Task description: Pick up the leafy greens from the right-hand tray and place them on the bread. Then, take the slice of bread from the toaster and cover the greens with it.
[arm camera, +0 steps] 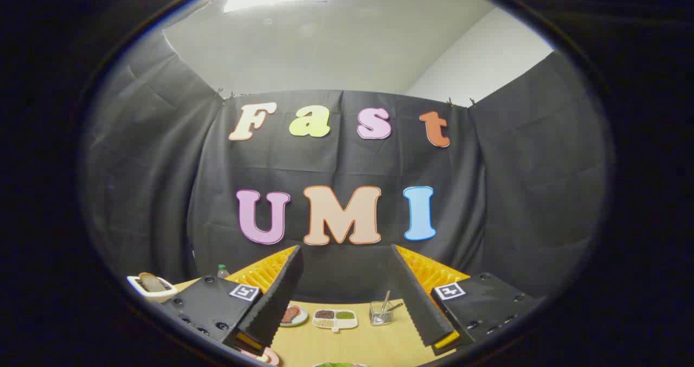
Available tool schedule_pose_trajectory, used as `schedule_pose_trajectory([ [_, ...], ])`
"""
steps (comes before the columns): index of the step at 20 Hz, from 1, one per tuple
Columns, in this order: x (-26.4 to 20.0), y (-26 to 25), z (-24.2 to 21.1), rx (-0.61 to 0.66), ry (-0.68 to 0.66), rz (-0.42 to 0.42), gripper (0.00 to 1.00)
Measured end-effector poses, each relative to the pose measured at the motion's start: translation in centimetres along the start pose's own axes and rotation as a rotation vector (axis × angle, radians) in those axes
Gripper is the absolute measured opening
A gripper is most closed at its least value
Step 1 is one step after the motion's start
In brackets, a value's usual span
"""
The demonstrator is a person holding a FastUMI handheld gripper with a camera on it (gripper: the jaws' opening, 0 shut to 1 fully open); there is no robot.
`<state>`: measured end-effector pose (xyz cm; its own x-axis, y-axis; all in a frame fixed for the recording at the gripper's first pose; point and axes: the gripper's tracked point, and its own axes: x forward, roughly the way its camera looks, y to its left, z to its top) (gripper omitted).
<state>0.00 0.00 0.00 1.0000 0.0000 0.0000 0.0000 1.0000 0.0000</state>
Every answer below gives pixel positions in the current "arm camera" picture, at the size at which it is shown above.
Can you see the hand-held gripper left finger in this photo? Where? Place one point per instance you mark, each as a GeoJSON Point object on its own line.
{"type": "Point", "coordinates": [276, 296]}

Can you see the plain bread slice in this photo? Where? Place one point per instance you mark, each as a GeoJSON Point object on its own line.
{"type": "Point", "coordinates": [152, 282]}

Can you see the green lettuce leaf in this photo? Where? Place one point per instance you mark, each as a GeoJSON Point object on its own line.
{"type": "Point", "coordinates": [339, 365]}

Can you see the clear glass cup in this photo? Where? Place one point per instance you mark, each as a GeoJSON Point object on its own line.
{"type": "Point", "coordinates": [380, 314]}

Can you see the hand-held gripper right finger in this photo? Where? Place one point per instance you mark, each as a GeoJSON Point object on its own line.
{"type": "Point", "coordinates": [417, 302]}

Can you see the pink round plate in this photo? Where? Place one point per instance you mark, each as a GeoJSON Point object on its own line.
{"type": "Point", "coordinates": [269, 357]}

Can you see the black backdrop cloth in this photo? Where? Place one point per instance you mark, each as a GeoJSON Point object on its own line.
{"type": "Point", "coordinates": [336, 166]}

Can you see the clear water bottle green cap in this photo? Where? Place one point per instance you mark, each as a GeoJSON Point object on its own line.
{"type": "Point", "coordinates": [223, 272]}

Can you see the white toaster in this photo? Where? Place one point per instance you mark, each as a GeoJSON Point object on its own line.
{"type": "Point", "coordinates": [154, 292]}

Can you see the brown meat piece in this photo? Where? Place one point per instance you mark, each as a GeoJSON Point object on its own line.
{"type": "Point", "coordinates": [290, 314]}

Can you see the white divided condiment dish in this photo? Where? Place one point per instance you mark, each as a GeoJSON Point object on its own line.
{"type": "Point", "coordinates": [335, 319]}

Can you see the pale green oval plate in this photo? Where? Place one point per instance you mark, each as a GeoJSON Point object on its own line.
{"type": "Point", "coordinates": [299, 318]}

